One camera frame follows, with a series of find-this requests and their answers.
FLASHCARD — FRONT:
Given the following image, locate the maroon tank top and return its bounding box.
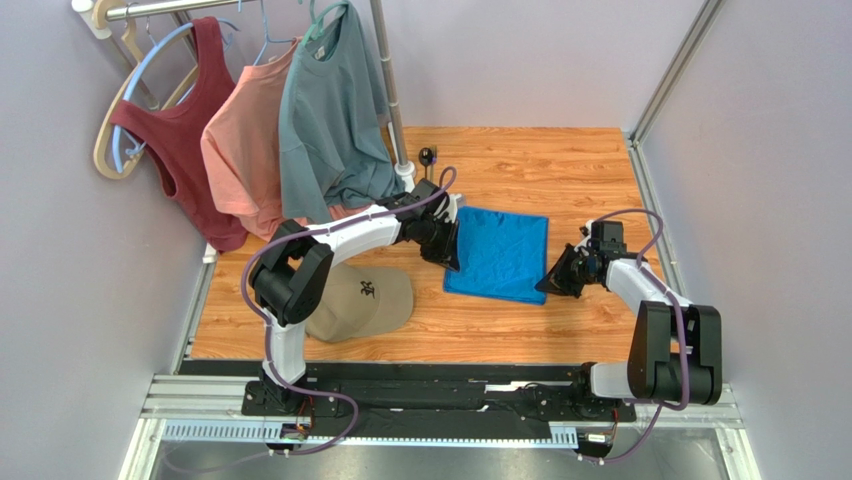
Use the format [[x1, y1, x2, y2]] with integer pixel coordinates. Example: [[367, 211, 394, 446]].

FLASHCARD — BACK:
[[110, 16, 247, 252]]

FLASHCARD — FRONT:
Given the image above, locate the metal clothes rack pole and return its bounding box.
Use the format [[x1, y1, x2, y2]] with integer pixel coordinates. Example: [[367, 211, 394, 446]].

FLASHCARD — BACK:
[[71, 0, 416, 178]]

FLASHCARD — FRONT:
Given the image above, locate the teal clothes hanger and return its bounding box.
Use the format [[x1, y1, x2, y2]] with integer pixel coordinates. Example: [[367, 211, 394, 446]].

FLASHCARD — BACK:
[[301, 0, 351, 46]]

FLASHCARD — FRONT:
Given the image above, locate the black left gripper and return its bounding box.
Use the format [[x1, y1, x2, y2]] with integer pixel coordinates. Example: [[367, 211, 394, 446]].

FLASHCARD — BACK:
[[416, 218, 461, 274]]

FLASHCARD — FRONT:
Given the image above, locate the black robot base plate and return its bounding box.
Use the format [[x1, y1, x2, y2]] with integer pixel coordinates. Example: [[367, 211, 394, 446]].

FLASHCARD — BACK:
[[241, 379, 637, 423]]

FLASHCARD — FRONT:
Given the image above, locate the black spoon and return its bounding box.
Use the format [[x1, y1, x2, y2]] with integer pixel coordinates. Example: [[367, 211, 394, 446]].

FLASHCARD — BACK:
[[418, 146, 437, 182]]

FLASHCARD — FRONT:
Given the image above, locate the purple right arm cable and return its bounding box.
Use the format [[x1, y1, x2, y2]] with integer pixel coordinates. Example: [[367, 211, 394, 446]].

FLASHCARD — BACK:
[[576, 208, 694, 465]]

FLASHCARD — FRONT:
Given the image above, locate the teal t-shirt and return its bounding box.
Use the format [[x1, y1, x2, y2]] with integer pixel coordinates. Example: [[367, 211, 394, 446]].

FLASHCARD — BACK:
[[278, 1, 405, 223]]

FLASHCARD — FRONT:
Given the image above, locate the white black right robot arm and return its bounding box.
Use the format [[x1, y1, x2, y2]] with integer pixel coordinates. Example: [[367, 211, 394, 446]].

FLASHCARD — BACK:
[[535, 220, 723, 409]]

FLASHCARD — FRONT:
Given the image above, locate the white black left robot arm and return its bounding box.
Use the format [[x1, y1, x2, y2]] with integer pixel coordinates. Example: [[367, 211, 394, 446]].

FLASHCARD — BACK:
[[240, 179, 466, 394]]

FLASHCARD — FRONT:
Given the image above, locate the beige baseball cap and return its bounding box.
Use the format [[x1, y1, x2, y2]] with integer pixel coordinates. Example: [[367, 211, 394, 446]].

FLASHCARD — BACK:
[[306, 263, 414, 343]]

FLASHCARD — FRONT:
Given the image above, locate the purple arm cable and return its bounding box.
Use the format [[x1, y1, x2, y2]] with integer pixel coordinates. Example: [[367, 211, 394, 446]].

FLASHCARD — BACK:
[[576, 208, 694, 465], [239, 166, 459, 457]]

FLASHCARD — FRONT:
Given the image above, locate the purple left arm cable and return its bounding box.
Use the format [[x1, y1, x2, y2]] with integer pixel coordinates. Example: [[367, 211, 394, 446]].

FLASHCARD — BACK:
[[239, 166, 459, 457]]

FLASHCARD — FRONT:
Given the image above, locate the aluminium frame rail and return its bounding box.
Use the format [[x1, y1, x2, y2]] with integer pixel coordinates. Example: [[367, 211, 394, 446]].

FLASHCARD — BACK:
[[120, 360, 760, 479]]

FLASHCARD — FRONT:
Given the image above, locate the light blue clothes hanger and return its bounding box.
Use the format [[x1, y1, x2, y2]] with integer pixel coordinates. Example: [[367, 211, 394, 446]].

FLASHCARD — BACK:
[[110, 18, 241, 176]]

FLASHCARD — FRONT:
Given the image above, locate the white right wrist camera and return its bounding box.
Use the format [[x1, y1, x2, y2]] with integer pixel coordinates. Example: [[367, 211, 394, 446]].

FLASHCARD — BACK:
[[574, 220, 594, 257]]

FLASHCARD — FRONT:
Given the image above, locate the pink t-shirt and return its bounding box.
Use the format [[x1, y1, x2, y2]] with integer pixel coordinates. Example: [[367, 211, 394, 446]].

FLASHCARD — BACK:
[[200, 45, 370, 239]]

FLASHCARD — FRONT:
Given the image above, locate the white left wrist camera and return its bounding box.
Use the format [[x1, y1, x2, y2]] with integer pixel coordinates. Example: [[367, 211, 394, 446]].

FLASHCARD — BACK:
[[442, 193, 466, 222]]

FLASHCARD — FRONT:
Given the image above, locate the white clothes rack foot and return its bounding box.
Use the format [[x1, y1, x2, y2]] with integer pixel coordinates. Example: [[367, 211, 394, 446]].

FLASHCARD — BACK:
[[394, 161, 418, 193]]

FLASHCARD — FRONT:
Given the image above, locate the blue cloth napkin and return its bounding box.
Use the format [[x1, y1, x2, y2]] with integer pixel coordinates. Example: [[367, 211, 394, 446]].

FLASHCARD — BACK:
[[443, 207, 549, 306]]

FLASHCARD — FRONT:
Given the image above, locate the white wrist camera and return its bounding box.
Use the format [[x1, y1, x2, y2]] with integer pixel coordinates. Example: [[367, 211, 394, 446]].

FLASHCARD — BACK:
[[574, 220, 594, 257], [442, 193, 466, 222]]

